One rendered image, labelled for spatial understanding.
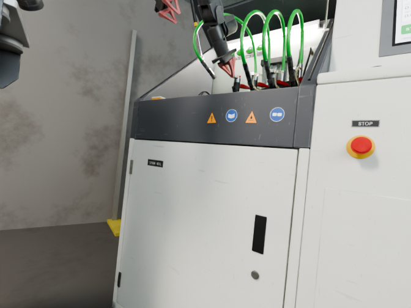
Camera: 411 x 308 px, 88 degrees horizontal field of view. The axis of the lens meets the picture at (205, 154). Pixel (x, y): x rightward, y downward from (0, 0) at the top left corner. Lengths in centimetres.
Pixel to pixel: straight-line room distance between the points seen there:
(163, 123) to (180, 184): 24
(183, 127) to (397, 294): 67
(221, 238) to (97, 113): 187
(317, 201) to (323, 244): 10
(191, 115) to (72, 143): 166
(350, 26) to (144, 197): 97
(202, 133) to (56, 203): 183
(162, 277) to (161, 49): 228
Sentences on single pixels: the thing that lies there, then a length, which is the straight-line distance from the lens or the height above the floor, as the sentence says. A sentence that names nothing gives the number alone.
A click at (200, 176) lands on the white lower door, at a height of 68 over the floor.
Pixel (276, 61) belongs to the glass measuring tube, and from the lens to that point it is 125.
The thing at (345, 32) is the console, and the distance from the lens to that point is 99.
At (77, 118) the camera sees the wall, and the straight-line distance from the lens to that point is 229.
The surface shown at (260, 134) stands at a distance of 62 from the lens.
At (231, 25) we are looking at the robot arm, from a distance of 99.
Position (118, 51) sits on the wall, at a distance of 250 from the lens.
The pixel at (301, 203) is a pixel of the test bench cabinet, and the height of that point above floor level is 65.
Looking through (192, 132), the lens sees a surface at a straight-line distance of 73.
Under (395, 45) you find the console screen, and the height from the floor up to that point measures 114.
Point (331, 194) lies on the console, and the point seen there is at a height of 69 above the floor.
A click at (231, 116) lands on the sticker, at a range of 67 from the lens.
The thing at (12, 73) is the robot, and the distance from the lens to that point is 91.
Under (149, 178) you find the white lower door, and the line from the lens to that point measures 86.
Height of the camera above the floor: 74
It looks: 1 degrees up
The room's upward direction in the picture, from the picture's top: 6 degrees clockwise
